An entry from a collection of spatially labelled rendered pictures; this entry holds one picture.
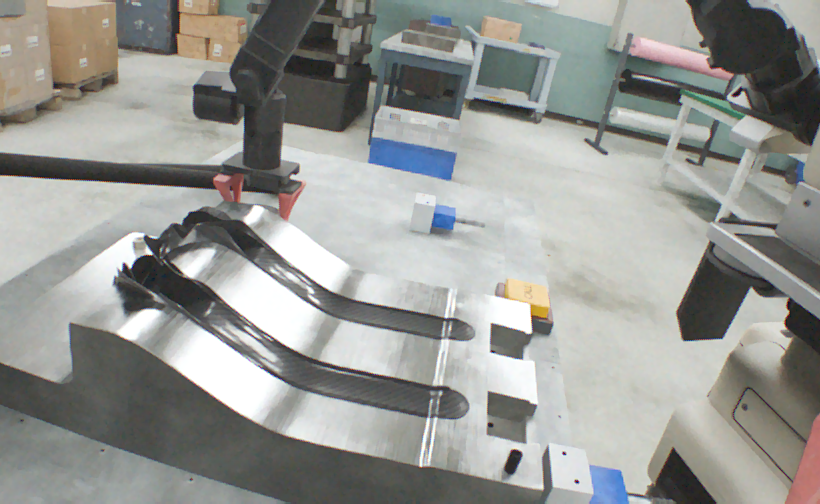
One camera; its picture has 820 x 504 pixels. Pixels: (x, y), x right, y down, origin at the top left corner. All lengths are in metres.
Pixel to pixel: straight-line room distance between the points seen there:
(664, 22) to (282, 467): 6.73
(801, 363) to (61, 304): 0.79
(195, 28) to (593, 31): 4.96
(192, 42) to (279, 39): 6.58
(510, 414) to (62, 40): 4.69
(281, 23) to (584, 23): 6.43
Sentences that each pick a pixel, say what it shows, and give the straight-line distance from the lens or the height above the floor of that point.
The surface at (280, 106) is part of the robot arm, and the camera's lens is 0.75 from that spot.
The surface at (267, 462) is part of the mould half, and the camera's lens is 0.44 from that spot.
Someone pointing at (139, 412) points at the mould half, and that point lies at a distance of 0.47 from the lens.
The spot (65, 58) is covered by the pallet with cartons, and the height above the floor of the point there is 0.34.
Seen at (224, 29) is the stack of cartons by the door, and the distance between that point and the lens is 7.05.
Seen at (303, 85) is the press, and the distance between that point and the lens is 4.39.
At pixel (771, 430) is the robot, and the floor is 0.85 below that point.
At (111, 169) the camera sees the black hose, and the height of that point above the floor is 0.90.
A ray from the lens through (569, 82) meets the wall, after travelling 7.02.
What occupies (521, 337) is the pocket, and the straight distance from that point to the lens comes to 0.56.
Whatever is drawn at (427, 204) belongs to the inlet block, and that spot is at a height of 0.85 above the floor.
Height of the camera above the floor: 1.19
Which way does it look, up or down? 27 degrees down
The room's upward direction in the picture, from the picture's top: 11 degrees clockwise
